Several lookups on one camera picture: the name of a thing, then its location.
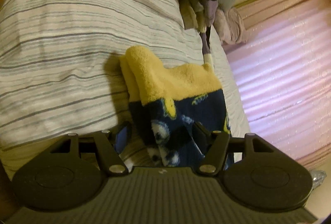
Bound grey striped bedspread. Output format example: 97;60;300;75
0;0;251;181

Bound navy printed pajama pants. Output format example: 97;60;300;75
119;45;235;171

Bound pink sheer curtain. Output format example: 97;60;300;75
223;11;331;160

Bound purple garment with white cuff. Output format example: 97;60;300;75
199;0;220;70

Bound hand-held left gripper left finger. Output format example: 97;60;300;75
50;122;133;176

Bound pink crumpled blanket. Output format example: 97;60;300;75
214;6;248;45

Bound silver foil package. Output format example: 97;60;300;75
310;169;327;189

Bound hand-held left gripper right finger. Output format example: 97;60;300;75
194;122;272;175

